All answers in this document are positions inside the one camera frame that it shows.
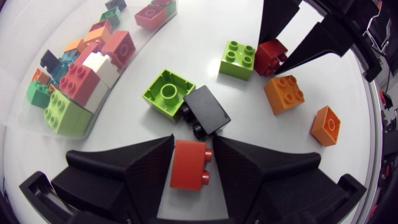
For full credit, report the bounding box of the dark blue toy brick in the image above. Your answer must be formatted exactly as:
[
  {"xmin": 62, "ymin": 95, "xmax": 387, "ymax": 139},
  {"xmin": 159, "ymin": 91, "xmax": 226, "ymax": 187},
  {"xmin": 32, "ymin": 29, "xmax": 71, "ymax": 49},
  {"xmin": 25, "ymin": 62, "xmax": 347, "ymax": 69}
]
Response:
[{"xmin": 104, "ymin": 0, "xmax": 127, "ymax": 12}]

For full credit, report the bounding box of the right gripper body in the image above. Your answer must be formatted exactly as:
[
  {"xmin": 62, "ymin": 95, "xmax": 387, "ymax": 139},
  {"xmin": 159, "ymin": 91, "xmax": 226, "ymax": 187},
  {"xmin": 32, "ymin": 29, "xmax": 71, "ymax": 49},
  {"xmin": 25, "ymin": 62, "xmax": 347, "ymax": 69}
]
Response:
[{"xmin": 306, "ymin": 0, "xmax": 383, "ymax": 83}]

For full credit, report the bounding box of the white toy brick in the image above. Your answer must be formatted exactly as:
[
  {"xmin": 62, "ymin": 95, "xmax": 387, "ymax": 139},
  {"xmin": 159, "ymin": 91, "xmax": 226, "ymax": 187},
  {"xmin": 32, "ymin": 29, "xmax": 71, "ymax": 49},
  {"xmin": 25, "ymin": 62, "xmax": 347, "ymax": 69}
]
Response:
[
  {"xmin": 83, "ymin": 80, "xmax": 110, "ymax": 114},
  {"xmin": 81, "ymin": 51, "xmax": 121, "ymax": 90}
]

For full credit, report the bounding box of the translucent blue toy brick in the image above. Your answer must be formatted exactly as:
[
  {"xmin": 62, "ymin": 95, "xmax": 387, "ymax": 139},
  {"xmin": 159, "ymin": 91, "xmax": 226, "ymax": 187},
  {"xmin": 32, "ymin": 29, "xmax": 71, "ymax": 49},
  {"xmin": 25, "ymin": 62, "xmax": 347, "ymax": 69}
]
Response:
[{"xmin": 50, "ymin": 50, "xmax": 79, "ymax": 82}]

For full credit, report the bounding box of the clear plastic container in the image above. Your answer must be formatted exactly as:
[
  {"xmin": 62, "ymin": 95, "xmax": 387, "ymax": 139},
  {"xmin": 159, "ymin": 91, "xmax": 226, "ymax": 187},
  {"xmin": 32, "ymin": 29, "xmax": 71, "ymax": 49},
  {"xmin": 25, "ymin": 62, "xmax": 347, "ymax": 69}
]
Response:
[{"xmin": 6, "ymin": 0, "xmax": 180, "ymax": 141}]

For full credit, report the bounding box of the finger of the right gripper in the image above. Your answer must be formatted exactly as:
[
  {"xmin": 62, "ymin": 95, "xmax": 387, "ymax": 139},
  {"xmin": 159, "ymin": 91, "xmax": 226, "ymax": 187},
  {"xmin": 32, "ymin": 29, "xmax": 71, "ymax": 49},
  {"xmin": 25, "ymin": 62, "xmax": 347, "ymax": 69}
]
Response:
[
  {"xmin": 274, "ymin": 14, "xmax": 356, "ymax": 76},
  {"xmin": 257, "ymin": 0, "xmax": 303, "ymax": 45}
]

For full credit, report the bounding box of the orange toy brick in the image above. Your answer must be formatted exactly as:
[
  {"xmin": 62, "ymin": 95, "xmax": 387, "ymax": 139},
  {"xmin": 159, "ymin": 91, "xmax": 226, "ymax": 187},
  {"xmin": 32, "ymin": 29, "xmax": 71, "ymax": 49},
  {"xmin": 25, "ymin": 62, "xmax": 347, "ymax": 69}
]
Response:
[
  {"xmin": 30, "ymin": 68, "xmax": 51, "ymax": 86},
  {"xmin": 310, "ymin": 105, "xmax": 341, "ymax": 147},
  {"xmin": 63, "ymin": 37, "xmax": 86, "ymax": 54},
  {"xmin": 263, "ymin": 75, "xmax": 306, "ymax": 116},
  {"xmin": 83, "ymin": 26, "xmax": 112, "ymax": 47}
]

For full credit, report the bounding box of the black toy brick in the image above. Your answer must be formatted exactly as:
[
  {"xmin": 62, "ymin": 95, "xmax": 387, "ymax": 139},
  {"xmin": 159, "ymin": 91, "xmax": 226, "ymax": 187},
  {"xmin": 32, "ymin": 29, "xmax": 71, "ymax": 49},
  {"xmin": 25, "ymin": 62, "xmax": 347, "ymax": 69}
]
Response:
[
  {"xmin": 181, "ymin": 85, "xmax": 232, "ymax": 140},
  {"xmin": 39, "ymin": 49, "xmax": 62, "ymax": 71}
]

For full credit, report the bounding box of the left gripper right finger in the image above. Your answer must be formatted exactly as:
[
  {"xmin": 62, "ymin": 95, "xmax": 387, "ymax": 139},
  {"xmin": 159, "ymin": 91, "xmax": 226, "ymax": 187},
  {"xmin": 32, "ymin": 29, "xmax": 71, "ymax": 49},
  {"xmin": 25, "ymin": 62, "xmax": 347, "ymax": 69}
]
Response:
[{"xmin": 212, "ymin": 134, "xmax": 348, "ymax": 224}]

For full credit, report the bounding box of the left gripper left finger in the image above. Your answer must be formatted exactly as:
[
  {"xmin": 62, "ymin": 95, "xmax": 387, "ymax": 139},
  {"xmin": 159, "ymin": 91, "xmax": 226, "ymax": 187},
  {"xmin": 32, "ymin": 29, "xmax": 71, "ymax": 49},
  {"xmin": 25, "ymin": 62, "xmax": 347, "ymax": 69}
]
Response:
[{"xmin": 51, "ymin": 134, "xmax": 175, "ymax": 224}]

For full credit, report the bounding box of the dark red toy brick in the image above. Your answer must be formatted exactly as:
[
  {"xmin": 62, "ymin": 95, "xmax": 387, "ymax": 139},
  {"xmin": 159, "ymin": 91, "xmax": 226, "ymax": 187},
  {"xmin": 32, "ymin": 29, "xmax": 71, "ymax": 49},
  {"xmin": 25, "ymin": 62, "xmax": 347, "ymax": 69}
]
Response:
[
  {"xmin": 88, "ymin": 19, "xmax": 114, "ymax": 34},
  {"xmin": 254, "ymin": 38, "xmax": 289, "ymax": 77}
]

